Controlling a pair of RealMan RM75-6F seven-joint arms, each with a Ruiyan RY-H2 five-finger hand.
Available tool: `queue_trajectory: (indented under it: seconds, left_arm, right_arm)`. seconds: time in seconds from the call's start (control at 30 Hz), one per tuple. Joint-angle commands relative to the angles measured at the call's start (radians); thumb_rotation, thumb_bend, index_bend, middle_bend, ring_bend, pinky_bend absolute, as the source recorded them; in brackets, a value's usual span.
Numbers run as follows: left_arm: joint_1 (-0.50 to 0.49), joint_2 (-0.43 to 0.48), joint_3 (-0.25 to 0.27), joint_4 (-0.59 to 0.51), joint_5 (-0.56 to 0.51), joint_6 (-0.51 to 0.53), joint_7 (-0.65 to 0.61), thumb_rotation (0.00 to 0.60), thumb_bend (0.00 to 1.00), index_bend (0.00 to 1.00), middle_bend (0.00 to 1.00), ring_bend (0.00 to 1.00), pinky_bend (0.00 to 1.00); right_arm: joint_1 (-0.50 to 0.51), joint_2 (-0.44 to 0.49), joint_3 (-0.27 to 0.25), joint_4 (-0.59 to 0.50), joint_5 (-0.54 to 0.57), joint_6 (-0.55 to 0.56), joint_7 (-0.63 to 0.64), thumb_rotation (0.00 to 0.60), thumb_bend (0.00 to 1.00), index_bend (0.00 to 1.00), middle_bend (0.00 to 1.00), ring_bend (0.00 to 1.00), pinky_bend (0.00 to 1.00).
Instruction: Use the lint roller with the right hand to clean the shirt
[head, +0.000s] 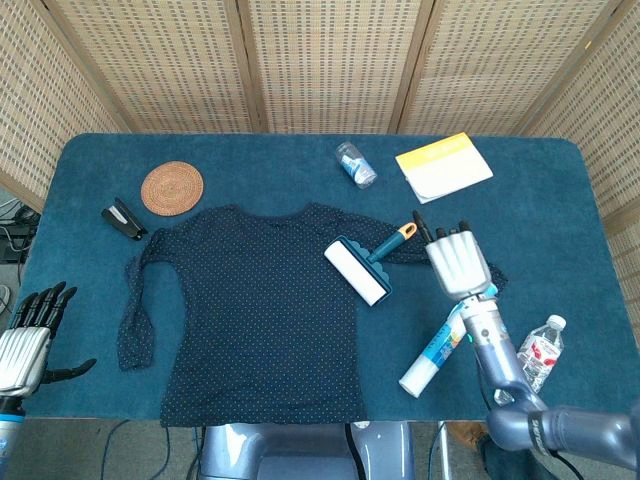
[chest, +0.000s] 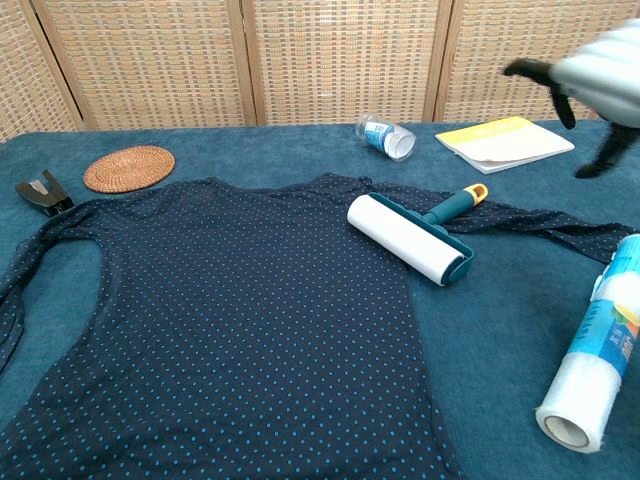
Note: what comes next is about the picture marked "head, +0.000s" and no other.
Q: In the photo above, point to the blue jeans leg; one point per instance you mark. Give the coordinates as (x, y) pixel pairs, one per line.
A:
(505, 462)

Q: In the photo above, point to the clear water bottle red label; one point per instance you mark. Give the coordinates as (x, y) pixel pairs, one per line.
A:
(542, 350)

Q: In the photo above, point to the round woven coaster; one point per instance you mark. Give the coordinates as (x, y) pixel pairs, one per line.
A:
(172, 188)

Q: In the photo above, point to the brown shoe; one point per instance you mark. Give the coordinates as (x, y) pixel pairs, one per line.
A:
(467, 434)

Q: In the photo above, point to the blue carpet table cover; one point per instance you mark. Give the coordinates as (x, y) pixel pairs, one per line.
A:
(540, 235)

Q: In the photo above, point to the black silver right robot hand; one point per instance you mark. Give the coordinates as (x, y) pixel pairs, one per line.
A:
(457, 265)

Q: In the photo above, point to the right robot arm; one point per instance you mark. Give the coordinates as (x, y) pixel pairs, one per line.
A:
(505, 380)

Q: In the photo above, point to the bamboo folding screen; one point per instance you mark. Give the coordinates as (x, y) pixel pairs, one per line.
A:
(330, 65)

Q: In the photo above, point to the black stapler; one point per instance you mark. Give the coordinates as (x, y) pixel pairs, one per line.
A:
(122, 220)

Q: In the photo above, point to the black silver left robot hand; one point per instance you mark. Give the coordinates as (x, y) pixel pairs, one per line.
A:
(20, 350)

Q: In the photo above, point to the dark dotted long-sleeve shirt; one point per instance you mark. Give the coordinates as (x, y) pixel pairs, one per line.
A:
(250, 320)

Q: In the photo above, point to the blue and white plastic tube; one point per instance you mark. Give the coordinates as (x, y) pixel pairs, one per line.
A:
(432, 357)

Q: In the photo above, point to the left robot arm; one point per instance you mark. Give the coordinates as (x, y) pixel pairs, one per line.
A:
(9, 440)

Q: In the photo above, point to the yellow white booklet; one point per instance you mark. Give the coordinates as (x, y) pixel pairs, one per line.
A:
(445, 170)

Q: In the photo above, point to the small clear plastic jar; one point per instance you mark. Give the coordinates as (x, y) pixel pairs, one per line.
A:
(356, 166)

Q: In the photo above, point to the teal lint roller yellow tip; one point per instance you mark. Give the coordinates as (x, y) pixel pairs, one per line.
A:
(357, 272)

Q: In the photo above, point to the grey-blue robot torso base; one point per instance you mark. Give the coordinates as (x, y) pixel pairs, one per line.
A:
(280, 450)

